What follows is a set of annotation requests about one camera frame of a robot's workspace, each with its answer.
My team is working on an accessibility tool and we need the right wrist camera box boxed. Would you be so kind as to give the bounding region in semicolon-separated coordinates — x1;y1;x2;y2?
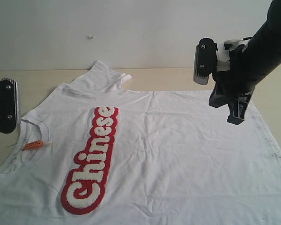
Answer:
193;37;232;85

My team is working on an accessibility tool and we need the orange garment tag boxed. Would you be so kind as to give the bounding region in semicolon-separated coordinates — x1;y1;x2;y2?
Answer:
22;140;51;151

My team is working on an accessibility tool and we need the white t-shirt red Chinese patch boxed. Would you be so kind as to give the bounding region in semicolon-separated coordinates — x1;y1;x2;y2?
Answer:
0;62;281;225

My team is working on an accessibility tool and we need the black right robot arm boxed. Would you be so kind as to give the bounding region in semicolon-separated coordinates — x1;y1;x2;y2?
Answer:
209;0;281;125

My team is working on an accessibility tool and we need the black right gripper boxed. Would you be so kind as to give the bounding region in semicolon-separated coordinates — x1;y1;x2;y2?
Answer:
208;43;268;125

